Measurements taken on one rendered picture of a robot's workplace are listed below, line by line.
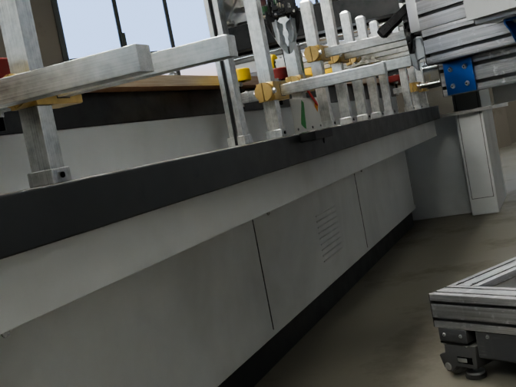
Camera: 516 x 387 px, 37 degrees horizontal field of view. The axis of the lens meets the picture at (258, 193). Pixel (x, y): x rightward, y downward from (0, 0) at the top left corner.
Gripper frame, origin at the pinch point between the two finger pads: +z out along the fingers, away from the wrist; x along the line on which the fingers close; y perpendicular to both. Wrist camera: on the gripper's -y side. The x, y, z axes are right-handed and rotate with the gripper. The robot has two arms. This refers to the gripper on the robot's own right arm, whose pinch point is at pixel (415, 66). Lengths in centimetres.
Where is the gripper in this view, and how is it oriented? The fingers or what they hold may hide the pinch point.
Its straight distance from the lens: 226.3
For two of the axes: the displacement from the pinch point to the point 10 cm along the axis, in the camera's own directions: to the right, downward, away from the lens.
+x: 3.6, -1.4, 9.2
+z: 1.9, 9.8, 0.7
